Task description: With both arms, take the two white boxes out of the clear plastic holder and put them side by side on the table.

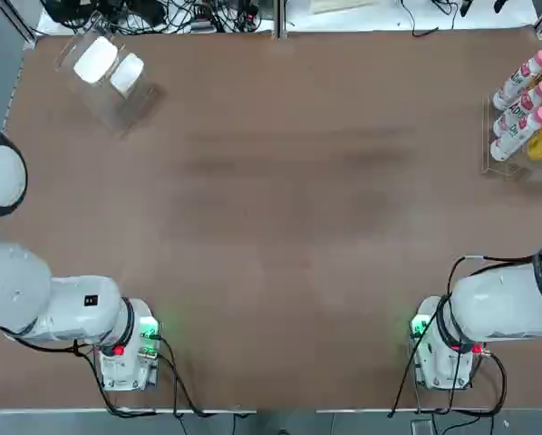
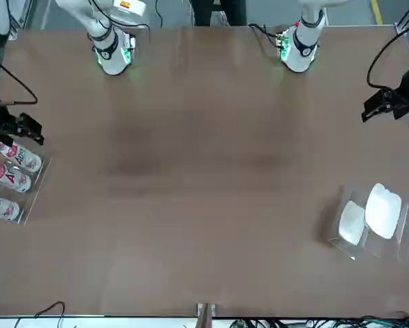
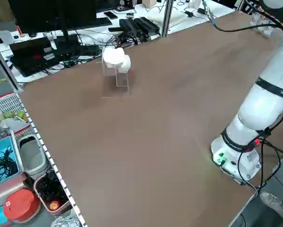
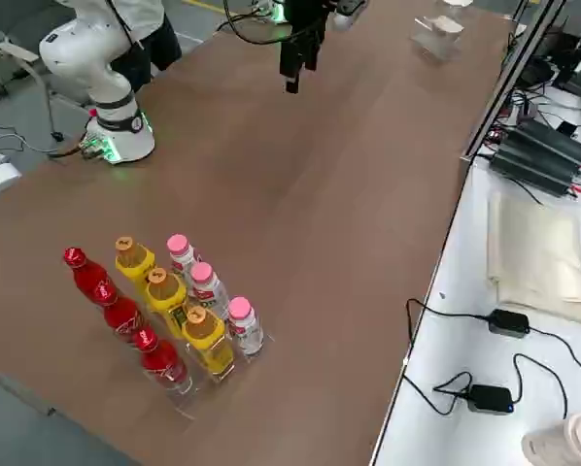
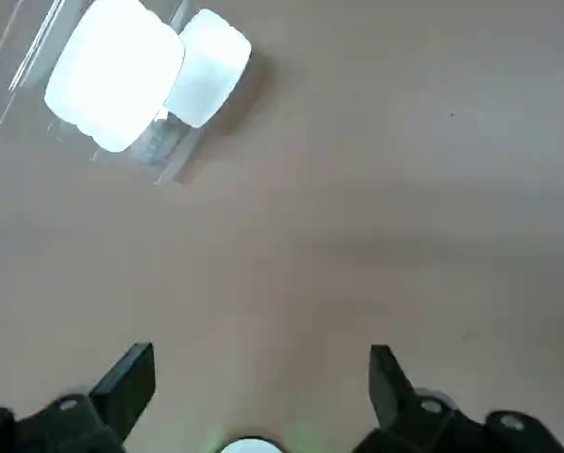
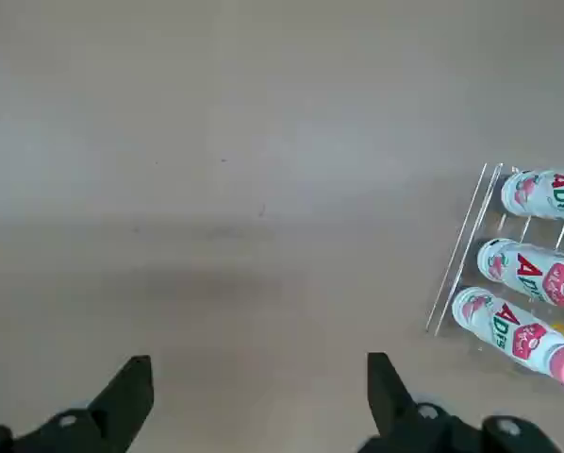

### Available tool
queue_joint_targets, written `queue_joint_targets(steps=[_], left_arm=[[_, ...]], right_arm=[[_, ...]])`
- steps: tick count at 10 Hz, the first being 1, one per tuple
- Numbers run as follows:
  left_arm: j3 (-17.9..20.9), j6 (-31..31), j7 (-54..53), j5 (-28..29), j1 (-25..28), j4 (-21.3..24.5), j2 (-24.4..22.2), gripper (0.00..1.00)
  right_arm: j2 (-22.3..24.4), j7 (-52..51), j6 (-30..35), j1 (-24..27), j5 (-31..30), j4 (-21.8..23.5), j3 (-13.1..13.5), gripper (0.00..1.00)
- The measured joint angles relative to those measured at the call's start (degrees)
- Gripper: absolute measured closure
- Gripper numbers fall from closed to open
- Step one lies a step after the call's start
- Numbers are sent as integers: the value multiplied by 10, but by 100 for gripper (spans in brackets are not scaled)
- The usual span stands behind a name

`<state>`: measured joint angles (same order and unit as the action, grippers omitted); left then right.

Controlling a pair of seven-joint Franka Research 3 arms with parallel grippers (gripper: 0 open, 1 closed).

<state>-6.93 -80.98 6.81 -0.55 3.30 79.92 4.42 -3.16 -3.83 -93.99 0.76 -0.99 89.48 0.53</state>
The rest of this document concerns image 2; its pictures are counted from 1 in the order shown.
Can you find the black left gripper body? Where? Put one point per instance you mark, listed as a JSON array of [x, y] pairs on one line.
[[406, 99]]

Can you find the large white box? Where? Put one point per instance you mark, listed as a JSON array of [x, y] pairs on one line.
[[384, 212]]

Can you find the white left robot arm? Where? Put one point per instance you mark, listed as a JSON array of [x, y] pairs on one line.
[[302, 51]]

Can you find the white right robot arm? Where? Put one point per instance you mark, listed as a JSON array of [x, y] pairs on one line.
[[112, 58]]

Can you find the clear plastic stepped holder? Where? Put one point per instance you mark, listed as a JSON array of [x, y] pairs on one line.
[[375, 249]]

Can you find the white bottle pink cap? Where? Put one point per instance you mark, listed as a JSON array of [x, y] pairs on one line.
[[9, 177], [2, 208], [26, 160]]

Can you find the clear plastic bottle shelf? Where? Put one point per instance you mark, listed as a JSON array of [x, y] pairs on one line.
[[40, 177]]

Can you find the white cabinet with yellow label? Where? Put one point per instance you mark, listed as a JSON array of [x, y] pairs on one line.
[[136, 8]]

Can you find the person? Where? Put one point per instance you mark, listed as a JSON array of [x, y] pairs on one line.
[[232, 13]]

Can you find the aluminium corner post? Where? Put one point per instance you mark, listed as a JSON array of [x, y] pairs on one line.
[[401, 28], [20, 20]]

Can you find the aluminium frame post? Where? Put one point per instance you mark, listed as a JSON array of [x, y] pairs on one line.
[[207, 314]]

